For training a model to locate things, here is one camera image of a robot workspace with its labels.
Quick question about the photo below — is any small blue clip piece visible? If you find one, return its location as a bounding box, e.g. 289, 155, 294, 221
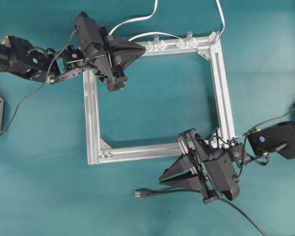
210, 141, 218, 148

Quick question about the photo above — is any square aluminium extrusion frame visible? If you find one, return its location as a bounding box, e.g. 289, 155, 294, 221
83, 32, 235, 165

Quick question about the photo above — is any metal peg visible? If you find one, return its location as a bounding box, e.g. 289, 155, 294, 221
186, 31, 193, 45
153, 34, 159, 49

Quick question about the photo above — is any white cable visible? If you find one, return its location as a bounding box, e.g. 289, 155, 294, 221
108, 0, 227, 42

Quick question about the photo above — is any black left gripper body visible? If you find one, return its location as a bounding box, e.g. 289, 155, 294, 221
83, 24, 127, 91

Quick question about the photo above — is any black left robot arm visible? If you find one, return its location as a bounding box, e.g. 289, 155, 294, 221
0, 23, 146, 91

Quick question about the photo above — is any thin black right camera cable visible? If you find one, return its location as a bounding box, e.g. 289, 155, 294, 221
232, 103, 295, 177

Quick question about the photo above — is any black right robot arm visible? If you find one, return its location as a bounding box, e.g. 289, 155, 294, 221
159, 121, 295, 203

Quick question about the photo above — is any right metal peg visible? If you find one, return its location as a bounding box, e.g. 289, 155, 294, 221
186, 31, 193, 45

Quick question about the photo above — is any middle metal peg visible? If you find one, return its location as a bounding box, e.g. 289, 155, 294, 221
153, 34, 159, 49

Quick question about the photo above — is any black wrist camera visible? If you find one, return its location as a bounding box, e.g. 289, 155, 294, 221
74, 12, 105, 59
200, 148, 240, 201

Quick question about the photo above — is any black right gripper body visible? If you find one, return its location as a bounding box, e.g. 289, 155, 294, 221
176, 128, 223, 204

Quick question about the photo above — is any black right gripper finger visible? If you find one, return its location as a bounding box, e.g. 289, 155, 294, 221
159, 152, 199, 183
160, 172, 206, 190

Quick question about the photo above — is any black USB cable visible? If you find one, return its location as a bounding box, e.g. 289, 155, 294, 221
133, 187, 273, 236

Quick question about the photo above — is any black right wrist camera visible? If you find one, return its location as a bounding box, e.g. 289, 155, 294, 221
200, 148, 240, 201

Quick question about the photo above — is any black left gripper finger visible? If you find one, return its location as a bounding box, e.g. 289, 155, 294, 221
108, 35, 146, 57
93, 50, 139, 79

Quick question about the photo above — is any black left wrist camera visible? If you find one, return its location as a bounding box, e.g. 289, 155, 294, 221
74, 12, 105, 59

